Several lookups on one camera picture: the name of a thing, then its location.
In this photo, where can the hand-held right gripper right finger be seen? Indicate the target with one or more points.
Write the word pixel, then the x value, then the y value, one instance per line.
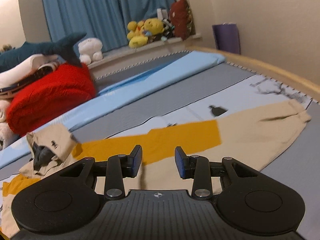
pixel 180 165

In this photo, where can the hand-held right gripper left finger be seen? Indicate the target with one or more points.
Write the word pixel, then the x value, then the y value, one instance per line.
pixel 136 163

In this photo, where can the beige and mustard t-shirt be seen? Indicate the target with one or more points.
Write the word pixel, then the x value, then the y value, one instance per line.
pixel 250 130

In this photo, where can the light blue sheet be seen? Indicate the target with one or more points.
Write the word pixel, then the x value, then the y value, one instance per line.
pixel 175 72

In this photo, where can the red fleece blanket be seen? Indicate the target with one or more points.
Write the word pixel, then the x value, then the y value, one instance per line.
pixel 50 97

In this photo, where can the white windowsill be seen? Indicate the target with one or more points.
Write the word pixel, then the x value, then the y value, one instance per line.
pixel 125 53

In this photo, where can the white plush toy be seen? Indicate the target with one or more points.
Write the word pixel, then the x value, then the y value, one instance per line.
pixel 90 50

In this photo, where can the yellow plush toy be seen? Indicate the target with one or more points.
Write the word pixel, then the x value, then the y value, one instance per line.
pixel 153 26
pixel 136 36

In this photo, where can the purple box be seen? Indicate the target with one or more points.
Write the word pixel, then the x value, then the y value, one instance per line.
pixel 226 38

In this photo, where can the pile of small toys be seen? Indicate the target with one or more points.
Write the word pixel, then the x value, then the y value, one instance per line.
pixel 167 28

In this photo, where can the blue shark plush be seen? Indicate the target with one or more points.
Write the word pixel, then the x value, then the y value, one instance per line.
pixel 67 45

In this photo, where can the cream fluffy blanket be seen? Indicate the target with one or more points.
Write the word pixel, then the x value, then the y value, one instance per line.
pixel 3 120

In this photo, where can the dark red box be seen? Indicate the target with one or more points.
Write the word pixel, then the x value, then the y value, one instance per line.
pixel 180 17

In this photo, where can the white folded blanket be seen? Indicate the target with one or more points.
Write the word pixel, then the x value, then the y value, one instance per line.
pixel 22 68

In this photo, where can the blue curtain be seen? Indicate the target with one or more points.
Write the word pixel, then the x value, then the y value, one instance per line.
pixel 100 10

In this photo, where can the wooden bed frame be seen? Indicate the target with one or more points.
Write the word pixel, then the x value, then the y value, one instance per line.
pixel 275 70

